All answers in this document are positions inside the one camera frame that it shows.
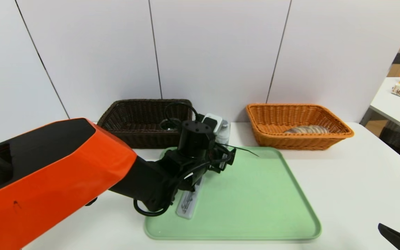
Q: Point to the light green plastic tray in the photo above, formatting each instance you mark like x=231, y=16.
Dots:
x=255, y=201

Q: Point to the striped brown bread roll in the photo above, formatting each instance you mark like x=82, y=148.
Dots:
x=306, y=129

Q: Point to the white plastic bottle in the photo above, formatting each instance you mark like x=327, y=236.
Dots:
x=226, y=133

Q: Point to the black and orange left arm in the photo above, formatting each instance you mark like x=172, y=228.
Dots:
x=47, y=173

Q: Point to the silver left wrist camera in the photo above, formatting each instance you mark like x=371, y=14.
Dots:
x=211, y=119

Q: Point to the orange wicker basket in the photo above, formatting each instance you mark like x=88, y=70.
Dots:
x=297, y=139

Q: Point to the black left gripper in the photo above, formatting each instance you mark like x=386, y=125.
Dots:
x=228, y=158

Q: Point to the dark brown wicker basket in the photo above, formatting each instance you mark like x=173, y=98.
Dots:
x=134, y=114

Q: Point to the white side table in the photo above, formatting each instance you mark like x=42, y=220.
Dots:
x=391, y=111

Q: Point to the clear plastic compass case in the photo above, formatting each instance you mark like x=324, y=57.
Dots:
x=188, y=208

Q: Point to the glass cup with black holder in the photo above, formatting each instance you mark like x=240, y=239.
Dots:
x=168, y=124

